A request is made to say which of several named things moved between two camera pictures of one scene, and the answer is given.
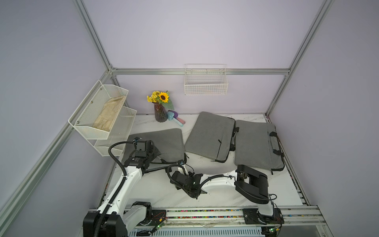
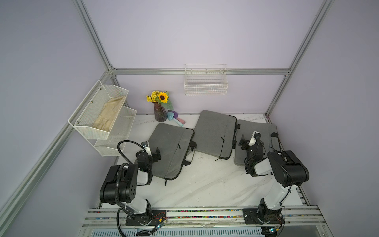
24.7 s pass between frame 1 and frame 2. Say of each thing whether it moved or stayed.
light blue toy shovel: stayed
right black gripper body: moved
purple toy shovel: stayed
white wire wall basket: stayed
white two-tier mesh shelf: stayed
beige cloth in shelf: stayed
